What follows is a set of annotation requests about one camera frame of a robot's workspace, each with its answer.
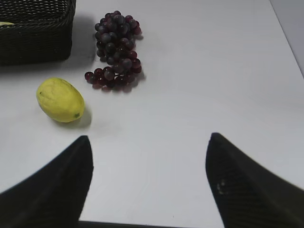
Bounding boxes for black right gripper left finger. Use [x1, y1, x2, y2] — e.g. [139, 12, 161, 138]
[0, 136, 94, 228]

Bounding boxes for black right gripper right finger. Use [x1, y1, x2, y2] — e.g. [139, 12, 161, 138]
[205, 133, 304, 228]

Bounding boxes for yellow banana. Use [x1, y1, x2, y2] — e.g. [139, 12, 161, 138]
[0, 21, 14, 26]

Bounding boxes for black wicker basket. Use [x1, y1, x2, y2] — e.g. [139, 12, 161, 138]
[0, 0, 76, 66]

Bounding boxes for yellow lemon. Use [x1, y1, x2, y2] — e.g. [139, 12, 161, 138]
[36, 77, 85, 123]

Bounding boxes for purple grape bunch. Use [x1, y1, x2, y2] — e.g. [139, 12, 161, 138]
[84, 10, 142, 89]

